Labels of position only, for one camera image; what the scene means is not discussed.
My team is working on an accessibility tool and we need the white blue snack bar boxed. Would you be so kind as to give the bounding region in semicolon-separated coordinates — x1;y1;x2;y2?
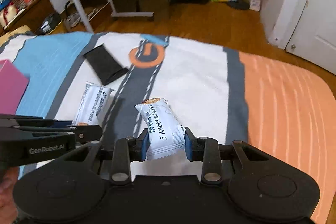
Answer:
72;81;114;126

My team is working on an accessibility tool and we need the person's left hand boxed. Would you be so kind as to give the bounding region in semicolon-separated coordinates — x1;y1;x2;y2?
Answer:
0;167;19;224

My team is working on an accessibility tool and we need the pink cardboard box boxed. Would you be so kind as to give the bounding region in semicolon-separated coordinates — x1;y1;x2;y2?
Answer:
0;59;29;114

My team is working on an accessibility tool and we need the dark backpack on floor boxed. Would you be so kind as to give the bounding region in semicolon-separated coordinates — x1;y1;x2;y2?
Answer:
38;12;62;35

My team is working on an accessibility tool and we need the cream bag red ribbon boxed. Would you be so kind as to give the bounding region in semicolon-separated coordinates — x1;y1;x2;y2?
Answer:
0;3;18;28

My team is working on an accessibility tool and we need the wooden nightstand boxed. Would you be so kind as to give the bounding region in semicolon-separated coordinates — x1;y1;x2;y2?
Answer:
1;0;56;35

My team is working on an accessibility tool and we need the white door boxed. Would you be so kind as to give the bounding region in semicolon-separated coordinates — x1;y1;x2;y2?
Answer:
286;0;336;74

